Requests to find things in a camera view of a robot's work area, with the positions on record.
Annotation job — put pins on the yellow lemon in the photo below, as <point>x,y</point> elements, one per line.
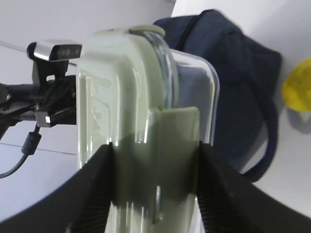
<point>296,89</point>

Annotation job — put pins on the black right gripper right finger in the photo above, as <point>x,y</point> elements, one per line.
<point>229,203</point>

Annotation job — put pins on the dark blue lunch bag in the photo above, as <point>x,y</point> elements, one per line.
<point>247,73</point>

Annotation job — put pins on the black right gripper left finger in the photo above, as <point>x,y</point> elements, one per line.
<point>80,205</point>

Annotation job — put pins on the green lid glass container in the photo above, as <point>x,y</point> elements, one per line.
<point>153,105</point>

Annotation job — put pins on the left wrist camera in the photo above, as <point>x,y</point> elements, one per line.
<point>51,58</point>

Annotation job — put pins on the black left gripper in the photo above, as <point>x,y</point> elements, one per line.
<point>49,105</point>

